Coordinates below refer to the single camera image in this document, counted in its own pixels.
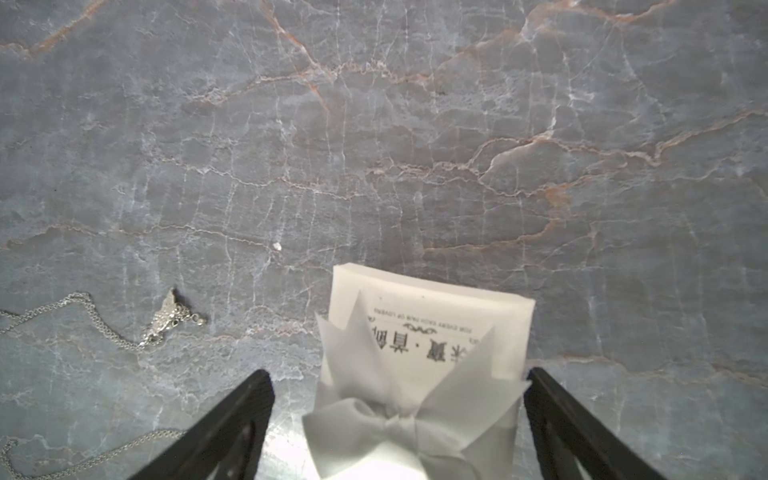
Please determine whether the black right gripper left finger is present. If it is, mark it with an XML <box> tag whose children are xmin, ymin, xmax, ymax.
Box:
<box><xmin>133</xmin><ymin>369</ymin><xmax>275</xmax><ymax>480</ymax></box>

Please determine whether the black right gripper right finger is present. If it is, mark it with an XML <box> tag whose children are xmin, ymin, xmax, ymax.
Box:
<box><xmin>524</xmin><ymin>367</ymin><xmax>664</xmax><ymax>480</ymax></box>

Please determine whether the silver pendant necklace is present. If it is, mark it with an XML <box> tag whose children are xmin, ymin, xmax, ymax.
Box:
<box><xmin>0</xmin><ymin>287</ymin><xmax>208</xmax><ymax>354</ymax></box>

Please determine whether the white bow gift box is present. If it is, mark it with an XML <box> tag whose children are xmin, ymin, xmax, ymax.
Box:
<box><xmin>302</xmin><ymin>263</ymin><xmax>535</xmax><ymax>479</ymax></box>

